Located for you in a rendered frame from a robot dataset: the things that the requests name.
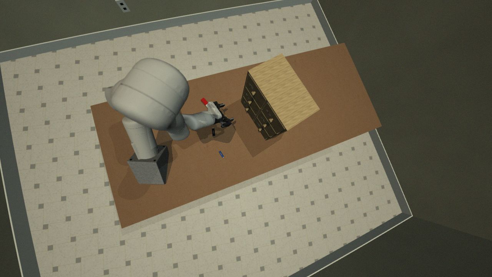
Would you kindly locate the small wooden chest of drawers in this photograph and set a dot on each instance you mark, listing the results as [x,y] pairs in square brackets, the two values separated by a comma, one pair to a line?
[284,92]

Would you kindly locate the brown wooden drawer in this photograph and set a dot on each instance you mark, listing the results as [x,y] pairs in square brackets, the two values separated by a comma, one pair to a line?
[251,101]
[266,124]
[248,108]
[272,118]
[255,92]
[261,129]

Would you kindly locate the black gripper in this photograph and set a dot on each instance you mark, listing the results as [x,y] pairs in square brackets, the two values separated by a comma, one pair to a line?
[224,121]

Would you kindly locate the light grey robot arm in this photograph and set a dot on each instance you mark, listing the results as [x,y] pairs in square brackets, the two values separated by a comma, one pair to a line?
[151,97]

